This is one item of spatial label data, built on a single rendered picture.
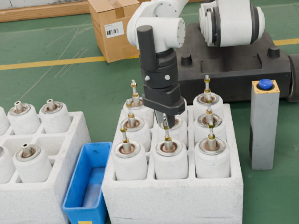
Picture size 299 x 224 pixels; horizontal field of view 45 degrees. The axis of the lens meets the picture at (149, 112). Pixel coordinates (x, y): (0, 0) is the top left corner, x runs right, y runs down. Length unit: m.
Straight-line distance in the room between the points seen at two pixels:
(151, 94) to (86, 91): 0.99
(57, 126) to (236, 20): 0.71
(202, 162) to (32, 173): 0.49
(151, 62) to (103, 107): 0.93
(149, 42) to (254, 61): 0.84
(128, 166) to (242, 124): 0.64
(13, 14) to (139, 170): 2.36
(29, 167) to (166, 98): 0.46
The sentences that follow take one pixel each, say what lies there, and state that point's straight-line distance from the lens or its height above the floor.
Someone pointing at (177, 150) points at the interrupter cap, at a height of 0.25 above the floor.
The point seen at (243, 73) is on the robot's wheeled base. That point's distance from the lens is 1.48.
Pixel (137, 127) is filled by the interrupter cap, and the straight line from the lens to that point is 1.09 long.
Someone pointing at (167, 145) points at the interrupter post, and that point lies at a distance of 0.99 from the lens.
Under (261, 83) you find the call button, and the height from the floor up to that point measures 0.33.
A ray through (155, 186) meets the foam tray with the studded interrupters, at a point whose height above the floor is 0.18.
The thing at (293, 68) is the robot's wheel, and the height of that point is 0.18.
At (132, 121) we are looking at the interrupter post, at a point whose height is 0.27.
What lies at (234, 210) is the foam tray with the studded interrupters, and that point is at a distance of 1.08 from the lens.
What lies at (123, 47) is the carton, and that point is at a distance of 2.08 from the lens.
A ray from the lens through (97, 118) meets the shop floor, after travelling 1.63.
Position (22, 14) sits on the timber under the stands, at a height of 0.05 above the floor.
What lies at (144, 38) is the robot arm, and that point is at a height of 0.61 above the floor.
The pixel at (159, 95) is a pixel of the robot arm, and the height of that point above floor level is 0.44.
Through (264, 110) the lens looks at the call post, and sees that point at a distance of 1.14.
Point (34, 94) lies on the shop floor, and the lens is 1.96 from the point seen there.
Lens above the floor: 0.90
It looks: 34 degrees down
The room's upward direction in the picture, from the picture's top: 9 degrees counter-clockwise
